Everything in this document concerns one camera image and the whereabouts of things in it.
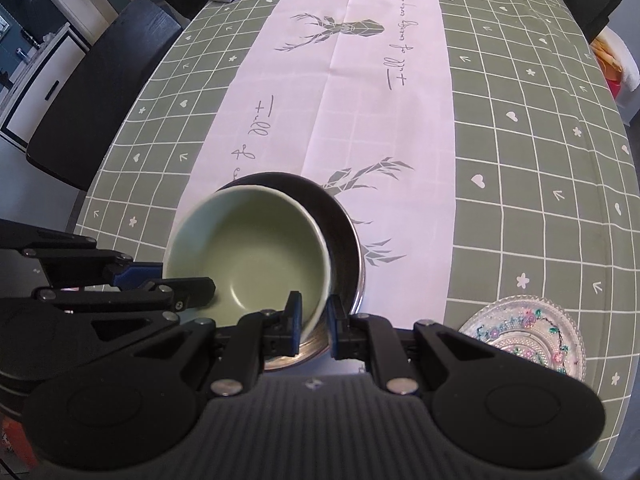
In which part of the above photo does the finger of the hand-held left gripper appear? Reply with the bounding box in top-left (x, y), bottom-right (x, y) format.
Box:
top-left (32, 277), bottom-right (217, 345)
top-left (0, 217), bottom-right (164, 292)

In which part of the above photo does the red orange object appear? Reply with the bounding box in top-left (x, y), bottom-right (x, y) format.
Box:
top-left (0, 417), bottom-right (37, 467)

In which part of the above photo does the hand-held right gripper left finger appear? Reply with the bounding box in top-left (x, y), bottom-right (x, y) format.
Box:
top-left (126, 290), bottom-right (304, 399)

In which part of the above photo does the white cabinet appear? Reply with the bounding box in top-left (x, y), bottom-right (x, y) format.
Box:
top-left (0, 22), bottom-right (94, 154)

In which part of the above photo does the small green ceramic bowl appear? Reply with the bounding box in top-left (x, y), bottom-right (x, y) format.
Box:
top-left (161, 184), bottom-right (334, 344)

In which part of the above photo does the white deer-print table runner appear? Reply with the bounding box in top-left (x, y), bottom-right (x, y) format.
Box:
top-left (171, 0), bottom-right (457, 343)

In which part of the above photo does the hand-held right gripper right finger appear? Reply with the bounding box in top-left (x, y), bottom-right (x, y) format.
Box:
top-left (327, 294), bottom-right (502, 397)

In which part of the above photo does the orange white snack bag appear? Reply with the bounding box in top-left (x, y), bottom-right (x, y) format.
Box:
top-left (588, 27), bottom-right (640, 112)

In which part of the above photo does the green checked tablecloth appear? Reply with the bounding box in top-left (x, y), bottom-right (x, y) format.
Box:
top-left (70, 0), bottom-right (640, 467)

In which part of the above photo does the floral painted glass plate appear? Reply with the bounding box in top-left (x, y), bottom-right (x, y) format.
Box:
top-left (457, 294), bottom-right (587, 382)

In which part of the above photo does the orange steel-lined bowl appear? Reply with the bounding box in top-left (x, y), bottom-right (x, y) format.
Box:
top-left (215, 171), bottom-right (369, 372)

